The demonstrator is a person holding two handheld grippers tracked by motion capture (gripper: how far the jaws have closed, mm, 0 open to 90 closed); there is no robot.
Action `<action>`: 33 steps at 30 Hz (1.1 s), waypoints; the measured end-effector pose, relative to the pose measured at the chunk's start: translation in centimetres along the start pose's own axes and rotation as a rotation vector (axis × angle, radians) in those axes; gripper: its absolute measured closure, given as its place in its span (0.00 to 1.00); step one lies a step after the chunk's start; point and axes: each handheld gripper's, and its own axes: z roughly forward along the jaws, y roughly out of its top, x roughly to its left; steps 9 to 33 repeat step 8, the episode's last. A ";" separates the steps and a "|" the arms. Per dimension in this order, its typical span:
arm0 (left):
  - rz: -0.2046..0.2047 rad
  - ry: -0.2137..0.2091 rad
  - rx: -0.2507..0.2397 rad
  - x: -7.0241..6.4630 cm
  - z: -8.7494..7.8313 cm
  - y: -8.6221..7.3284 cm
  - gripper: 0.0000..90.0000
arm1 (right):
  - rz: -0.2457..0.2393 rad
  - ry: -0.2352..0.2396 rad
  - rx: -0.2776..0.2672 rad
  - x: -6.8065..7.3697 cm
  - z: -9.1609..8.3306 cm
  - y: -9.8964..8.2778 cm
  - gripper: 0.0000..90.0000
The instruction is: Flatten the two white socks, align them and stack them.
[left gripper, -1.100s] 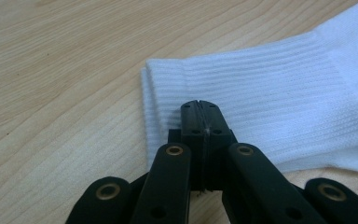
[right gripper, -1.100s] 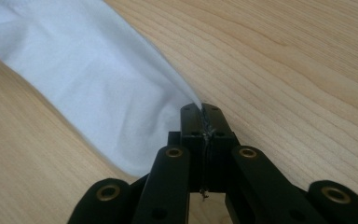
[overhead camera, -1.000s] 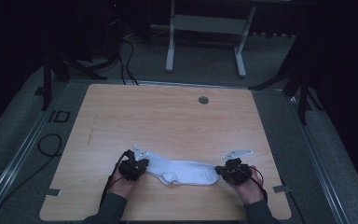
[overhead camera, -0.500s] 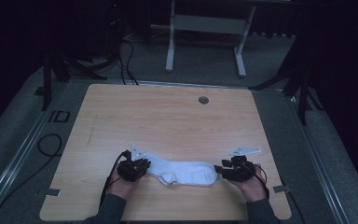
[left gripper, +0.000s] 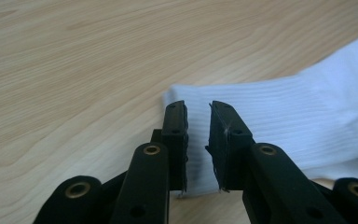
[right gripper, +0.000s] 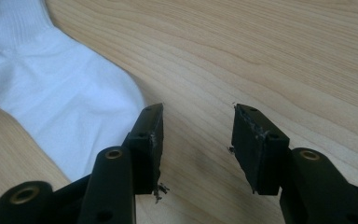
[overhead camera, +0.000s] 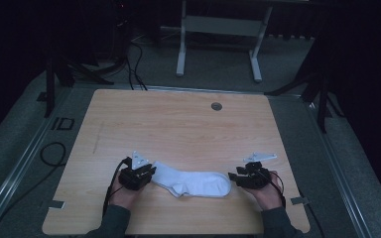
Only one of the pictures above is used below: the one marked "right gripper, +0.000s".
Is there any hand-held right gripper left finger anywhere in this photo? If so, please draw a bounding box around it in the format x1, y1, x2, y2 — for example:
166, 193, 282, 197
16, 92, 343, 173
121, 103, 165, 196

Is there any white sock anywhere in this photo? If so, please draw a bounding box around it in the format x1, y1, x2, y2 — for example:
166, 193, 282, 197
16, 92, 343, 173
0, 0, 146, 183

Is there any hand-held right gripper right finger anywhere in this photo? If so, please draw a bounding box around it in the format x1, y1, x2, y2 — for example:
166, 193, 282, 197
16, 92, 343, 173
230, 104, 291, 197

